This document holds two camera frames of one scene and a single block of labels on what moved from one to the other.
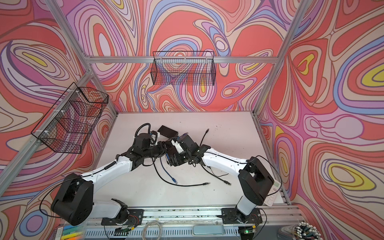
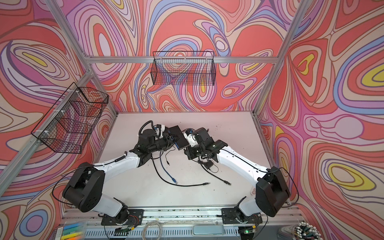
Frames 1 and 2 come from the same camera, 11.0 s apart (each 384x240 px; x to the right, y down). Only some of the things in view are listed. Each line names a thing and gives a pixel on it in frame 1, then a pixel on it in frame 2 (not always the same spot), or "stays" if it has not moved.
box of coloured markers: (66, 231) stays
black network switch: (172, 154) → (181, 142)
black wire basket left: (68, 125) stays
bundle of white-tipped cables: (300, 231) stays
